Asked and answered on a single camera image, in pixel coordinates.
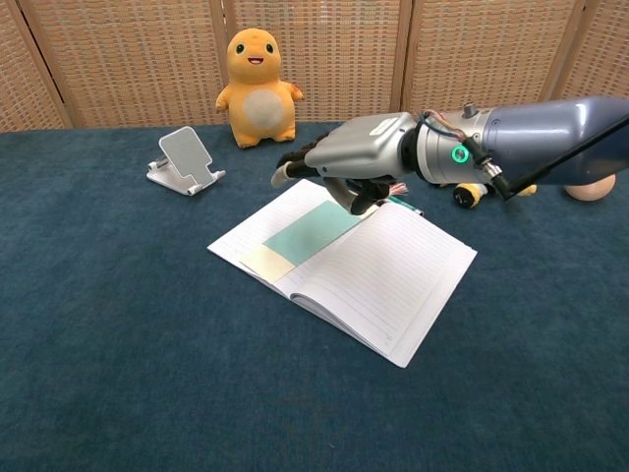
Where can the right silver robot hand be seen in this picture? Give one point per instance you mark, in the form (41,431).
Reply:
(363,147)

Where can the light blue tasselled bookmark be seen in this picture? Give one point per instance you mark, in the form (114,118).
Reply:
(309,233)

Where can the open white lined notebook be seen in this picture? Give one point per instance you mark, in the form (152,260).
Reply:
(383,275)

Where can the teal black marker pen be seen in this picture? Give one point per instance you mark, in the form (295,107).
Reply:
(410,204)

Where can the orange dinosaur plush toy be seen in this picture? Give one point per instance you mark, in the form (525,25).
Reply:
(258,108)

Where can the astronaut plush doll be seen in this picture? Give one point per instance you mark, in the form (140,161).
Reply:
(467,194)

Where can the white folding phone stand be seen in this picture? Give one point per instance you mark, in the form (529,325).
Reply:
(184,155)

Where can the copper pink ball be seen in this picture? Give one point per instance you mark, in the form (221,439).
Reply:
(592,189)

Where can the dark blue table mat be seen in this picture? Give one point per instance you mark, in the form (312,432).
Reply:
(123,319)

